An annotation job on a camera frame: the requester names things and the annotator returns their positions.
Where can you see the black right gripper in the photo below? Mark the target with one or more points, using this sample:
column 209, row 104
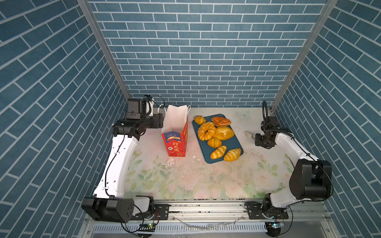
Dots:
column 258, row 142

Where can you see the steel tongs with white tips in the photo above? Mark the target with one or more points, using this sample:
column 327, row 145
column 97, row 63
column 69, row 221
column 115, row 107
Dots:
column 249, row 135

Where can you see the golden croissant roll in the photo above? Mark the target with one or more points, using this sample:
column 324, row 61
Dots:
column 232, row 155

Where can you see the red white paper bag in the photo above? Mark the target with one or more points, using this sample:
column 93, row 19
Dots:
column 175, row 130

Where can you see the yellow striped long roll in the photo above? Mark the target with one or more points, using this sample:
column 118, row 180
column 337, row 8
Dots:
column 218, row 152

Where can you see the small striped pumpkin bun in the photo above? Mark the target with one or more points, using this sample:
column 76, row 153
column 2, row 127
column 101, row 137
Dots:
column 214, row 142

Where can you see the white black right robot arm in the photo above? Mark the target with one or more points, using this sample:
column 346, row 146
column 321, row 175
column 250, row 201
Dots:
column 311, row 177

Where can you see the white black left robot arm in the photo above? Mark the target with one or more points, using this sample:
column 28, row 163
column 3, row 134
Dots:
column 108, row 203

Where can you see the sesame covered golden bun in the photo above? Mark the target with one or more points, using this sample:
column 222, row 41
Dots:
column 223, row 133

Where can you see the dark teal plastic tray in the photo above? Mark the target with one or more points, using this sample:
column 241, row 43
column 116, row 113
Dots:
column 207, row 150

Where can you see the reddish brown flaky pastry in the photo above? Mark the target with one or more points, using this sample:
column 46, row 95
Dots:
column 221, row 121

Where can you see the small round striped bun back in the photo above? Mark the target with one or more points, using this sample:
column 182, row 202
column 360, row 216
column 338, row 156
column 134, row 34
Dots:
column 199, row 120

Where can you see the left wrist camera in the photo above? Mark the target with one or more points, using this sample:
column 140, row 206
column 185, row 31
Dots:
column 149, row 105

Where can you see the twisted ring bread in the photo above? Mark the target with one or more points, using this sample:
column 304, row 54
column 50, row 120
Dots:
column 206, row 131

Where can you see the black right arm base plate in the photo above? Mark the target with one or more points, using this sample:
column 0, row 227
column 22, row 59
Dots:
column 258, row 211

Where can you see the aluminium front rail frame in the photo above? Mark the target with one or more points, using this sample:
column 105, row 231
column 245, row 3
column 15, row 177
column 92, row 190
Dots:
column 237, row 218

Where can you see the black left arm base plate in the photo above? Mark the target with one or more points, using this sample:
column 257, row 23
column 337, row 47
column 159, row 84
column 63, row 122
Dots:
column 160, row 210

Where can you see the aluminium corner post left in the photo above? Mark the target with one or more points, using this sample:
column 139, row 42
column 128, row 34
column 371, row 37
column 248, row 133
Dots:
column 91, row 19

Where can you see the aluminium corner post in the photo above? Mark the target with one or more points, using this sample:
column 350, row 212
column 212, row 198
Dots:
column 91, row 19
column 316, row 29

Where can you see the aluminium corner post right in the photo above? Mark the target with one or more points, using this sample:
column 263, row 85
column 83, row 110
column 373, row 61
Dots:
column 316, row 29

